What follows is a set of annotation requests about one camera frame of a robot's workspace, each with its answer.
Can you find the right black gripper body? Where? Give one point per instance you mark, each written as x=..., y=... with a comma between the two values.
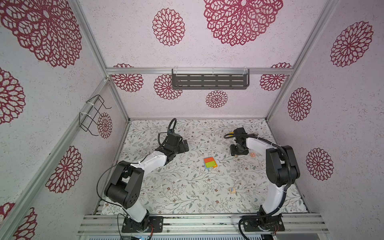
x=234, y=149

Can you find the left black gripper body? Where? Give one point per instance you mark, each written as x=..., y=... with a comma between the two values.
x=181, y=148

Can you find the red orange wood block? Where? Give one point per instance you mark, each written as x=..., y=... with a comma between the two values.
x=208, y=160

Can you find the green wood block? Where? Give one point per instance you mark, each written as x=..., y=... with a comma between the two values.
x=210, y=165

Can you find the letter F wood cube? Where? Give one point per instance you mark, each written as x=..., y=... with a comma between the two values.
x=232, y=190

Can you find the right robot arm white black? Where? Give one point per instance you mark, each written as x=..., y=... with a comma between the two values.
x=281, y=168

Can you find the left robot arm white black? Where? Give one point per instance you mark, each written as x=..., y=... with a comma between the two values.
x=125, y=183

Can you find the grey metal wall shelf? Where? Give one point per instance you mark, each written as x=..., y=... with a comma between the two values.
x=212, y=81

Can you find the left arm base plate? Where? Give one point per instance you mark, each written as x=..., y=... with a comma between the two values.
x=151, y=224

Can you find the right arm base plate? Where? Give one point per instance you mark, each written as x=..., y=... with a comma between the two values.
x=263, y=224

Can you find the black wire wall basket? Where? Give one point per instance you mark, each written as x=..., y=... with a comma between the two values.
x=87, y=118

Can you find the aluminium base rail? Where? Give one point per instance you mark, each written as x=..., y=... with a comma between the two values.
x=200, y=224

